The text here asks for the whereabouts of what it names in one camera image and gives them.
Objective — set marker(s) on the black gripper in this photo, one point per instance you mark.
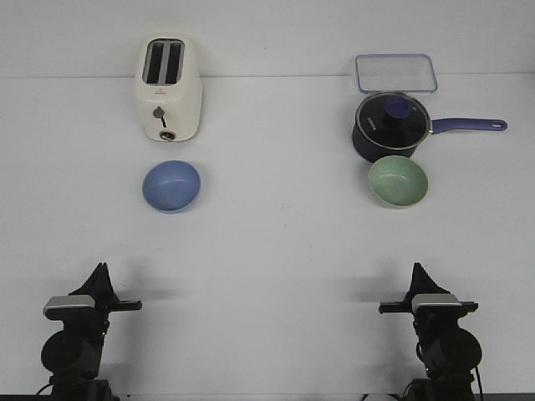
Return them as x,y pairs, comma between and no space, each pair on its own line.
430,319
95,319

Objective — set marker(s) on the green bowl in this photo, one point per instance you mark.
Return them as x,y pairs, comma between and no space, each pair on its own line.
397,181

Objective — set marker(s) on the blue bowl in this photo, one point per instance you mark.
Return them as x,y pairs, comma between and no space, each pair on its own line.
171,186

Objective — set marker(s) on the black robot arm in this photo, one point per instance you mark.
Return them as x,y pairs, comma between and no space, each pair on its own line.
73,354
450,353

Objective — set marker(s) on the dark blue saucepan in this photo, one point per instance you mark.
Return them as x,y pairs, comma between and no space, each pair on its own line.
371,152

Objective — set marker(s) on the glass pot lid blue knob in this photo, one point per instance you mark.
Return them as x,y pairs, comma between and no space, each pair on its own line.
393,120

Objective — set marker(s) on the white two-slot toaster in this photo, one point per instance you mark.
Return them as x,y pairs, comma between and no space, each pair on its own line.
168,88

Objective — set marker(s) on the clear container lid blue rim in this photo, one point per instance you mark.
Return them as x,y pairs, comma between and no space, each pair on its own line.
409,73

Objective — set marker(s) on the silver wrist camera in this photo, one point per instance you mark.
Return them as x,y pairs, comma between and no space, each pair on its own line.
60,308
433,300

